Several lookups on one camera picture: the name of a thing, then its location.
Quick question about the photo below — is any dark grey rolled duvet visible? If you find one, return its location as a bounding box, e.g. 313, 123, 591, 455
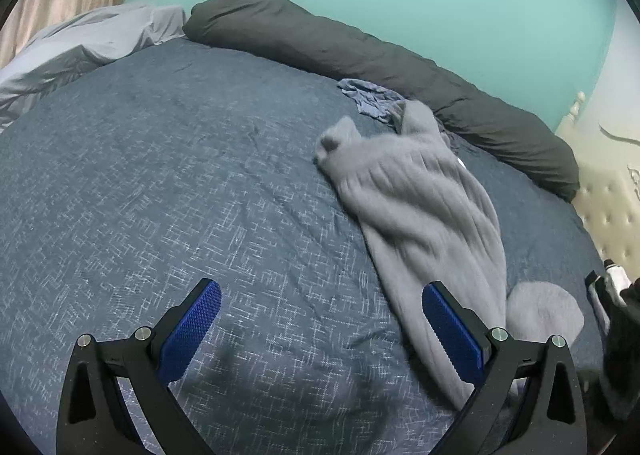
182, 0, 581, 201

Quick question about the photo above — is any blue patterned bed cover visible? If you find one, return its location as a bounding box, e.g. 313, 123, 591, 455
0, 35, 608, 455

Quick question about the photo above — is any white folded garment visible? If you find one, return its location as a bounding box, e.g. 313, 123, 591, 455
586, 259, 632, 333

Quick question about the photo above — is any cream tufted headboard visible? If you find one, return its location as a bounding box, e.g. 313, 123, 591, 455
555, 90, 640, 278

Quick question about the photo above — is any blue crumpled garment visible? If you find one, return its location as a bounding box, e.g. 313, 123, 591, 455
337, 78, 451, 127

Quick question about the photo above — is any light grey bed sheet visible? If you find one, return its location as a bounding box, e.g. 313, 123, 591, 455
0, 2, 187, 128

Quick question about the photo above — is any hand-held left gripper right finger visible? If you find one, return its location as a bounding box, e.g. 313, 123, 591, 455
421, 280, 588, 455

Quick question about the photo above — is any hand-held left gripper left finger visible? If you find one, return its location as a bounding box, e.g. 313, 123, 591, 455
56, 279, 222, 455

